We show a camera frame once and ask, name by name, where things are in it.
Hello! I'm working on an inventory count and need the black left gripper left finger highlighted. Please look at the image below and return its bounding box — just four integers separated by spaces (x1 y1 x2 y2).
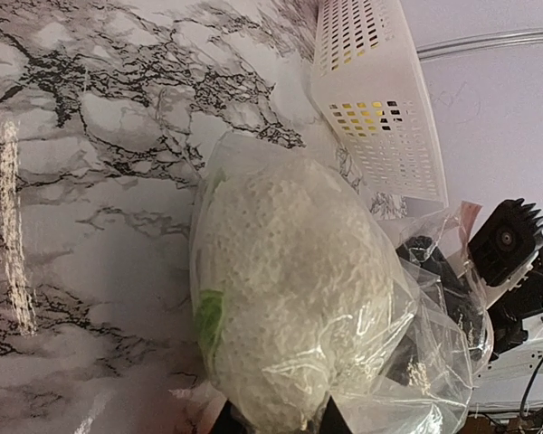
210 401 252 434

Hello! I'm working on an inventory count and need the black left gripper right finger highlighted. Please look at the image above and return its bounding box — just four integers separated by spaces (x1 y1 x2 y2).
319 396 353 434

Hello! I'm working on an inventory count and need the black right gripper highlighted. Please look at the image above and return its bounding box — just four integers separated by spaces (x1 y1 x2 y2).
396 236 543 361

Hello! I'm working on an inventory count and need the clear zip top bag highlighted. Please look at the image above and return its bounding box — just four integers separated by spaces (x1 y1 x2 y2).
190 133 492 433

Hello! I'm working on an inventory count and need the white fake cauliflower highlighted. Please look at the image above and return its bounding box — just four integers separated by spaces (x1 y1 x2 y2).
191 157 417 433

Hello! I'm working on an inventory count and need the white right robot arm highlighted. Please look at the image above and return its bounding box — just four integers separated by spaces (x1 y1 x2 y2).
396 236 543 408

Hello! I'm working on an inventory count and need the white perforated plastic basket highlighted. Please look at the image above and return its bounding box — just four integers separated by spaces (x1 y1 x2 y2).
310 0 449 205

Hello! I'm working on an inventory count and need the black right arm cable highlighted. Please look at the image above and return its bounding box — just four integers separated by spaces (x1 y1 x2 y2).
518 316 543 420

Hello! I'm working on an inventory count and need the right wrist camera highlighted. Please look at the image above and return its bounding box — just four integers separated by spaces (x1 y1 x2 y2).
468 198 543 287

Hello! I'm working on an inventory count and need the right aluminium frame post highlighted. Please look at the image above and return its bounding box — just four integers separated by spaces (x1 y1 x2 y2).
416 28 543 61

